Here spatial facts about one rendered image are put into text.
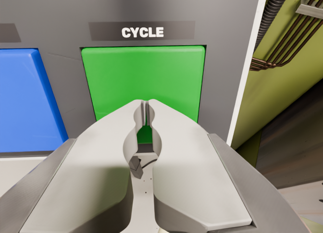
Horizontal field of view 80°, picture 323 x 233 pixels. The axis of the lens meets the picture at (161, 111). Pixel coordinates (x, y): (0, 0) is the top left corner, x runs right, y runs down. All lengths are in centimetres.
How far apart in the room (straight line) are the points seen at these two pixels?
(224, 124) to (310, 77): 38
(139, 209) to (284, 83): 89
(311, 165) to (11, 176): 134
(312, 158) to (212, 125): 36
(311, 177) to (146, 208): 82
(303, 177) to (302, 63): 23
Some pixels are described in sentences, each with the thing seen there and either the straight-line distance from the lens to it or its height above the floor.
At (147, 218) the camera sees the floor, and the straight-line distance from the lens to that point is 113.
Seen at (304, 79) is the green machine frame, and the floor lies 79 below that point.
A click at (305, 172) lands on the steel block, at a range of 50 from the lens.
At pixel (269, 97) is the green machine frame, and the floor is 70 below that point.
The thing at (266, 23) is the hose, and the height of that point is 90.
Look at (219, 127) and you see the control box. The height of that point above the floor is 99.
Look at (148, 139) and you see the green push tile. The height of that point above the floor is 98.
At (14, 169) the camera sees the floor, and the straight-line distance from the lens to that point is 140.
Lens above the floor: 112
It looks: 62 degrees down
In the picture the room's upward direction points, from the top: 2 degrees clockwise
